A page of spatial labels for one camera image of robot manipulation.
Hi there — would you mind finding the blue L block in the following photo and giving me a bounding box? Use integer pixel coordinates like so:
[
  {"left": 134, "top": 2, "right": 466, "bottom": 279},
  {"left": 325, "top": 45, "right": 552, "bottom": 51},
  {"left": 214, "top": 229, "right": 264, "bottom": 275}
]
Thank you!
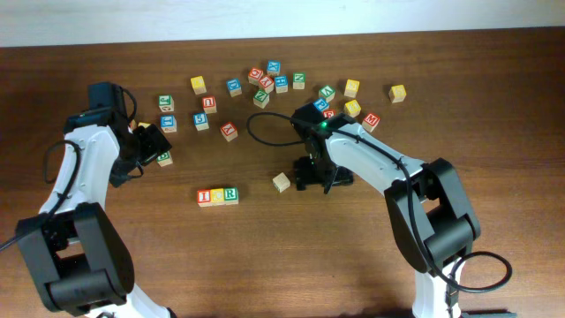
[{"left": 160, "top": 115, "right": 177, "bottom": 133}]

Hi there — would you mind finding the red G block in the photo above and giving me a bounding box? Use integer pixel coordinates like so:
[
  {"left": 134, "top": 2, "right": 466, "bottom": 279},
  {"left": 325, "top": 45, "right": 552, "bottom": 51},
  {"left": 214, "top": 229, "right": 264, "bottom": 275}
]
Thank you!
[{"left": 248, "top": 67, "right": 264, "bottom": 86}]

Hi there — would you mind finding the blue H block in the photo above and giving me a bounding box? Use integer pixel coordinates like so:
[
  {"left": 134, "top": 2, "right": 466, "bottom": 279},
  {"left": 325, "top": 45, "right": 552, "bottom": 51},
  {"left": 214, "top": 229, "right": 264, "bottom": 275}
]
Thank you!
[{"left": 275, "top": 75, "right": 289, "bottom": 94}]

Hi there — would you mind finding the yellow block centre right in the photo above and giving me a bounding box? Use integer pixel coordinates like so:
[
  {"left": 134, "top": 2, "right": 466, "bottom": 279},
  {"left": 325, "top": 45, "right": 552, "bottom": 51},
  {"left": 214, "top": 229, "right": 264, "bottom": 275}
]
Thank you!
[{"left": 343, "top": 100, "right": 361, "bottom": 117}]

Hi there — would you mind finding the green V block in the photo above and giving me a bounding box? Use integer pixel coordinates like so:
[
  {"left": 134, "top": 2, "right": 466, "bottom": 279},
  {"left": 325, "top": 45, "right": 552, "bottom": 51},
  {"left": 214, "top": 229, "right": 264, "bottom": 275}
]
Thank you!
[{"left": 319, "top": 85, "right": 335, "bottom": 102}]

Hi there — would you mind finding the red K block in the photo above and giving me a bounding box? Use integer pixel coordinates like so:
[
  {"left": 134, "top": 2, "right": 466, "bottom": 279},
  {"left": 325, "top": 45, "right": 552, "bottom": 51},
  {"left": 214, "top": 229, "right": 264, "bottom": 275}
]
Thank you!
[{"left": 220, "top": 122, "right": 238, "bottom": 142}]

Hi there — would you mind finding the blue D block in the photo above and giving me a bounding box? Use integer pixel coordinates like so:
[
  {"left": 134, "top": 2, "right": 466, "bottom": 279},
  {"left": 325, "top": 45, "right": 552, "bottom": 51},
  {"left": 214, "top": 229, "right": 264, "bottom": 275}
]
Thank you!
[{"left": 226, "top": 78, "right": 242, "bottom": 97}]

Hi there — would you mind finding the red U block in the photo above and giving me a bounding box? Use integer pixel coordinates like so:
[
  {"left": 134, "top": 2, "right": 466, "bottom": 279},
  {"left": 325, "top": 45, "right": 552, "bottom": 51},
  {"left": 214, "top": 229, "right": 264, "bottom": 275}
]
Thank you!
[{"left": 202, "top": 96, "right": 217, "bottom": 114}]

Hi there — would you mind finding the red M block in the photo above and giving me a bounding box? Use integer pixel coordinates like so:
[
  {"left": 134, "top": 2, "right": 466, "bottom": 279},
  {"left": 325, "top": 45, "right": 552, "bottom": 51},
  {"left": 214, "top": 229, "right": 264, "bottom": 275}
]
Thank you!
[{"left": 361, "top": 113, "right": 380, "bottom": 133}]

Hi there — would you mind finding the red X block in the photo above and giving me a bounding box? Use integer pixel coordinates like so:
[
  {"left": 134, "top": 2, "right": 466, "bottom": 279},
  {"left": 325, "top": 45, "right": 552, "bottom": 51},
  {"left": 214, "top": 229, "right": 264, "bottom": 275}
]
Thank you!
[{"left": 258, "top": 75, "right": 275, "bottom": 94}]

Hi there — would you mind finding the yellow S block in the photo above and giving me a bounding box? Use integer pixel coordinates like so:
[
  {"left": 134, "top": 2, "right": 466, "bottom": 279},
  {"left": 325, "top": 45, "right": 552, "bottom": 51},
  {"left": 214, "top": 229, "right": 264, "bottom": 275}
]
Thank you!
[{"left": 388, "top": 85, "right": 407, "bottom": 103}]

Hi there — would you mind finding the green N block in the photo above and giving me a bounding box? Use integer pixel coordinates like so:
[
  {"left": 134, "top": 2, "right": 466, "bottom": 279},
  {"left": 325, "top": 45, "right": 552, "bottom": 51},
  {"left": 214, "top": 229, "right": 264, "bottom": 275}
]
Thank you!
[{"left": 292, "top": 72, "right": 305, "bottom": 90}]

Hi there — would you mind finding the red A block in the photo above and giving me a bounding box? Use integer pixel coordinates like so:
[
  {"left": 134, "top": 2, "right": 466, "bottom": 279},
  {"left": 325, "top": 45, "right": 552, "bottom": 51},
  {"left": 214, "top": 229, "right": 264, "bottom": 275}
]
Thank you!
[{"left": 273, "top": 172, "right": 291, "bottom": 193}]

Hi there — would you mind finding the green Z block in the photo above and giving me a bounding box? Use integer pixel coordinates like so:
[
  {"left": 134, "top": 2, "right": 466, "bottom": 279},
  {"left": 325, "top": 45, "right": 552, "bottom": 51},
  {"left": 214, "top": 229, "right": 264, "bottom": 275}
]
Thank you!
[{"left": 253, "top": 89, "right": 270, "bottom": 109}]

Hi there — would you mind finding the green J block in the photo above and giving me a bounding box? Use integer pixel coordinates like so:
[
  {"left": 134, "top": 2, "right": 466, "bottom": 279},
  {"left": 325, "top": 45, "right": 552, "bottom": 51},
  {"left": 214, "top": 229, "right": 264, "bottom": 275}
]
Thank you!
[{"left": 158, "top": 95, "right": 175, "bottom": 112}]

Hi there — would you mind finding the yellow block upper left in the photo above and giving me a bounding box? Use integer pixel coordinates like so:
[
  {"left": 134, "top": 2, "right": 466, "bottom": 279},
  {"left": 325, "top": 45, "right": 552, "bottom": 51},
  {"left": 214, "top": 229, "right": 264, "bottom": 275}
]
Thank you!
[{"left": 190, "top": 76, "right": 207, "bottom": 95}]

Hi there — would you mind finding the left camera cable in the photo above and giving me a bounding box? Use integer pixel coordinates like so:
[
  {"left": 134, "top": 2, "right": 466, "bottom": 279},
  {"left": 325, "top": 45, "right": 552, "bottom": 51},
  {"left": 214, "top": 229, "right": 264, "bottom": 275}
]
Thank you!
[{"left": 0, "top": 140, "right": 83, "bottom": 253}]

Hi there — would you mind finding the right camera cable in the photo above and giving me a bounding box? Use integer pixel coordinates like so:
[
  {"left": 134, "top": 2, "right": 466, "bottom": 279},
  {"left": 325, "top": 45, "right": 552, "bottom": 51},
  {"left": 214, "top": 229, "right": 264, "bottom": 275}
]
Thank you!
[{"left": 245, "top": 111, "right": 514, "bottom": 318}]

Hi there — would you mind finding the yellow C block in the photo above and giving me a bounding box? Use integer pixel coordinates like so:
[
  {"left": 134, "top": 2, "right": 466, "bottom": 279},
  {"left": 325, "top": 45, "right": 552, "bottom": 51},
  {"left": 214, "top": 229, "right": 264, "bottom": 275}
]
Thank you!
[{"left": 210, "top": 188, "right": 225, "bottom": 206}]

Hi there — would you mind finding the red E block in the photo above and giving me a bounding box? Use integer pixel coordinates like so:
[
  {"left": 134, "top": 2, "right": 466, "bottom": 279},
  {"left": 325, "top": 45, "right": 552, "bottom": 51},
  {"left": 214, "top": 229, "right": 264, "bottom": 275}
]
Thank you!
[{"left": 322, "top": 110, "right": 336, "bottom": 118}]

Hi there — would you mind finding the yellow block upper right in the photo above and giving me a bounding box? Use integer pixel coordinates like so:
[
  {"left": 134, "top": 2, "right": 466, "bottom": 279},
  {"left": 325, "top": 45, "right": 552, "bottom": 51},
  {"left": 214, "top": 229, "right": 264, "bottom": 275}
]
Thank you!
[{"left": 343, "top": 79, "right": 360, "bottom": 98}]

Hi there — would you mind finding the green R block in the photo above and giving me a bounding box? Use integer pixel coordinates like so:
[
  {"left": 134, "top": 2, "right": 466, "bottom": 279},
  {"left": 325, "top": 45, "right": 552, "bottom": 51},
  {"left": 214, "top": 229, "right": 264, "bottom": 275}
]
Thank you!
[{"left": 223, "top": 187, "right": 239, "bottom": 205}]

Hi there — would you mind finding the blue 5 block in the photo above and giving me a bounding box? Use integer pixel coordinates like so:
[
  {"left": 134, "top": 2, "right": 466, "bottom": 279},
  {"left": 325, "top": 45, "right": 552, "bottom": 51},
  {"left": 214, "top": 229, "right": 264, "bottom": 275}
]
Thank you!
[{"left": 192, "top": 113, "right": 209, "bottom": 131}]

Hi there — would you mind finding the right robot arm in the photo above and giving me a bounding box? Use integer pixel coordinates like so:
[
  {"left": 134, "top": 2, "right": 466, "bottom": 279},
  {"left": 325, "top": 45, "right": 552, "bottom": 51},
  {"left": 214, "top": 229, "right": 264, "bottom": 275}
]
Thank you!
[{"left": 291, "top": 113, "right": 481, "bottom": 317}]

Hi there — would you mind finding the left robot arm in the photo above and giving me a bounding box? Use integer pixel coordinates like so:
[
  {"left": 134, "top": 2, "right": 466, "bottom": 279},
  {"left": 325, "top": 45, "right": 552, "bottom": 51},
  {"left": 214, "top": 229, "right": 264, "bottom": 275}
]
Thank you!
[{"left": 15, "top": 109, "right": 174, "bottom": 317}]

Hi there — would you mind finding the green 8 block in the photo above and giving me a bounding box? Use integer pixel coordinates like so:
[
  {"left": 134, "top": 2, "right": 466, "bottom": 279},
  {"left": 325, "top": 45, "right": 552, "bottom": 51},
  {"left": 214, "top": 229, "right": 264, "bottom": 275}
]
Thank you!
[{"left": 156, "top": 151, "right": 173, "bottom": 167}]

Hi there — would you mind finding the blue P block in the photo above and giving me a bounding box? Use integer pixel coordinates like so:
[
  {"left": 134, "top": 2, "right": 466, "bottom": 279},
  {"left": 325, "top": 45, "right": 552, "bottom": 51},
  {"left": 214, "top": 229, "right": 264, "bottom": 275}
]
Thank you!
[{"left": 313, "top": 98, "right": 329, "bottom": 112}]

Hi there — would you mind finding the red I block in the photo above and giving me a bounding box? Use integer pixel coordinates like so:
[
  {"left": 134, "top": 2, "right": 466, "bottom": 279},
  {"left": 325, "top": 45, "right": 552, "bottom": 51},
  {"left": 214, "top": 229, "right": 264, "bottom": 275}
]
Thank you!
[{"left": 197, "top": 189, "right": 212, "bottom": 208}]

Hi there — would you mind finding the camera cable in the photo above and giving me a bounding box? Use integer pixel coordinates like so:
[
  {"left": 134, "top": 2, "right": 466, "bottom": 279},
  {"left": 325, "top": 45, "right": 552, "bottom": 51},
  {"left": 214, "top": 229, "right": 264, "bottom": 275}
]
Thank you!
[
  {"left": 245, "top": 111, "right": 514, "bottom": 318},
  {"left": 0, "top": 140, "right": 83, "bottom": 253}
]

